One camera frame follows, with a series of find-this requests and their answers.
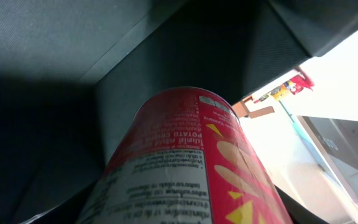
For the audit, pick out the red Pringles can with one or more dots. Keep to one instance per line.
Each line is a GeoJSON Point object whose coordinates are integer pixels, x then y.
{"type": "Point", "coordinates": [185, 159]}

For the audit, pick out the black open gift box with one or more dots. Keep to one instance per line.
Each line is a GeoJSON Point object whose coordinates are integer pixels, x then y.
{"type": "Point", "coordinates": [73, 74]}

